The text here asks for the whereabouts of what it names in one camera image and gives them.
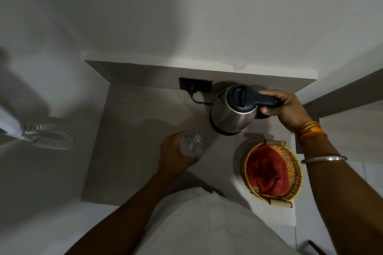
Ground orange and yellow bangles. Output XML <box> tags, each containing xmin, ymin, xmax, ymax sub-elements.
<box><xmin>295</xmin><ymin>121</ymin><xmax>328</xmax><ymax>146</ymax></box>

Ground person's left forearm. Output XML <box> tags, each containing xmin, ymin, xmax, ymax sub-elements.
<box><xmin>64</xmin><ymin>171</ymin><xmax>180</xmax><ymax>255</ymax></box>

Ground black power cable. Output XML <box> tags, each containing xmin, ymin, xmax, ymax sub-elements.
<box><xmin>186</xmin><ymin>84</ymin><xmax>214</xmax><ymax>106</ymax></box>

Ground yellow wicker basket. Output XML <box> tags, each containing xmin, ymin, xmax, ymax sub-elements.
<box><xmin>241</xmin><ymin>139</ymin><xmax>304</xmax><ymax>208</ymax></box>

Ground black wall socket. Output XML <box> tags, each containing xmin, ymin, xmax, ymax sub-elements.
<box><xmin>179</xmin><ymin>77</ymin><xmax>213</xmax><ymax>93</ymax></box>

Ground person's left hand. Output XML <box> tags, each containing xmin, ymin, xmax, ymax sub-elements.
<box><xmin>158</xmin><ymin>131</ymin><xmax>201</xmax><ymax>179</ymax></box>

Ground dark grey door frame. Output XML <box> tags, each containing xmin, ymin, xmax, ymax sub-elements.
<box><xmin>294</xmin><ymin>68</ymin><xmax>383</xmax><ymax>155</ymax></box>

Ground steel electric kettle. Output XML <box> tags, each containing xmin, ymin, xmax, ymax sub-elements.
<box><xmin>209</xmin><ymin>83</ymin><xmax>284</xmax><ymax>134</ymax></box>

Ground grey countertop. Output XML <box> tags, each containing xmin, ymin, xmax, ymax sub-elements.
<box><xmin>81</xmin><ymin>83</ymin><xmax>297</xmax><ymax>227</ymax></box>

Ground clear drinking glass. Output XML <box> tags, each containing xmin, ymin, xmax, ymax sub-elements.
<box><xmin>179</xmin><ymin>133</ymin><xmax>204</xmax><ymax>158</ymax></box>

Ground silver bracelet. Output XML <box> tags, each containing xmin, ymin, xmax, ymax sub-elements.
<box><xmin>300</xmin><ymin>155</ymin><xmax>348</xmax><ymax>165</ymax></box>

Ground white coiled cord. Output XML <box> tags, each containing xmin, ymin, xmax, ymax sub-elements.
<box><xmin>21</xmin><ymin>123</ymin><xmax>76</xmax><ymax>151</ymax></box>

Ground person's right hand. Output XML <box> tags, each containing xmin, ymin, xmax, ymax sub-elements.
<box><xmin>258</xmin><ymin>89</ymin><xmax>314</xmax><ymax>133</ymax></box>

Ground person's right forearm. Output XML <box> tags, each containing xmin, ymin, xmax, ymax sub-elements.
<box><xmin>299</xmin><ymin>132</ymin><xmax>383</xmax><ymax>255</ymax></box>

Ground red cloth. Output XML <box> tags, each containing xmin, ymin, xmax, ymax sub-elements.
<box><xmin>246</xmin><ymin>145</ymin><xmax>290</xmax><ymax>196</ymax></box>

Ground person's white garment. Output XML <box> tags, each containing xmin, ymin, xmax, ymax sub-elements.
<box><xmin>131</xmin><ymin>187</ymin><xmax>300</xmax><ymax>255</ymax></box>

